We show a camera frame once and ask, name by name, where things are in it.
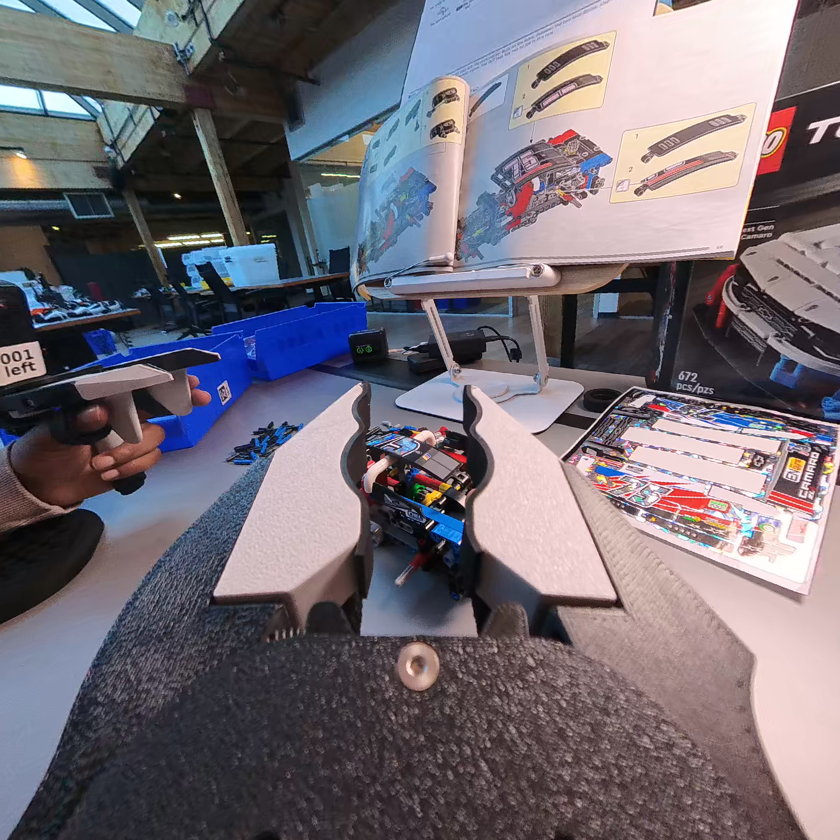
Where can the black lego tire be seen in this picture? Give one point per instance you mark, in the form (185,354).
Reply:
(587,400)

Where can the colourful sticker sheet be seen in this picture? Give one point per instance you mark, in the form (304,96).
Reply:
(709,472)

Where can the lego race car model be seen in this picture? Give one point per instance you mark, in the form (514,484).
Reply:
(420,485)

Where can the white plastic storage box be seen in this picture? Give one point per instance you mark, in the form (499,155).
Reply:
(253,262)

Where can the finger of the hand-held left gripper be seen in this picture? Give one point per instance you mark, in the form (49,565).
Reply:
(124,382)
(174,397)

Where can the black charger with green lights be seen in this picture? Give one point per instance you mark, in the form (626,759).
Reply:
(367,341)

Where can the black lego set box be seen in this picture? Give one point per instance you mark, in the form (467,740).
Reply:
(774,315)

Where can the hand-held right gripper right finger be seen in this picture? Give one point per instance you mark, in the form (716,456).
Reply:
(544,525)

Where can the black office chair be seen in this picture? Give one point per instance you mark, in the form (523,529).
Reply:
(220,289)

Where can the black power adapter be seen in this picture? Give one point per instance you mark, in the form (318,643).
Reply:
(453,344)

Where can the pile of blue black pins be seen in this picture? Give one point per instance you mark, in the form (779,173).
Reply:
(262,443)

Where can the blue storage bin with tag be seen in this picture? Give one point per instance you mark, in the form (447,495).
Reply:
(210,394)

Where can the lego instruction booklet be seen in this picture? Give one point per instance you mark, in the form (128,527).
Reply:
(590,197)

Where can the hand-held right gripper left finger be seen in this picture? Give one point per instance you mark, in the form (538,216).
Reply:
(295,525)

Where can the cluttered background desk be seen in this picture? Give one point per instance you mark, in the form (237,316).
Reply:
(72,312)

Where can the plain blue storage bin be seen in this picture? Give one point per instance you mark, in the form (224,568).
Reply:
(308,341)

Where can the white book stand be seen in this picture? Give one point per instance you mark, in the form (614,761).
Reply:
(492,400)

